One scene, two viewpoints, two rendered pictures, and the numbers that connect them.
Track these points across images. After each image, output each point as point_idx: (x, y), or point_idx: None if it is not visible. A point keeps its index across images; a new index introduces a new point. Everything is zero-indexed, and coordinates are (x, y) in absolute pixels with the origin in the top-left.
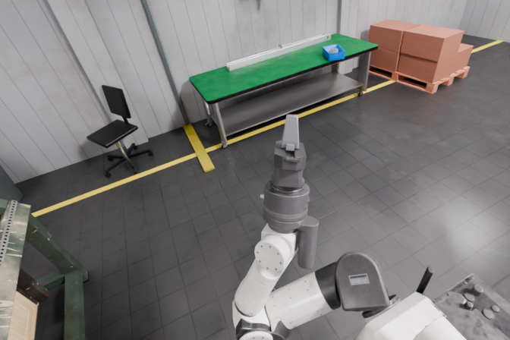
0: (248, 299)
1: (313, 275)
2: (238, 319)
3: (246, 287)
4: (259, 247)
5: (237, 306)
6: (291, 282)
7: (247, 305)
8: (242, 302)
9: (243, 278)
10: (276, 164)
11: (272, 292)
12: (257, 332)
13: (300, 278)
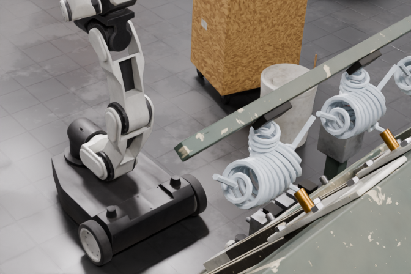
0: None
1: None
2: None
3: None
4: None
5: None
6: None
7: None
8: None
9: None
10: None
11: None
12: None
13: None
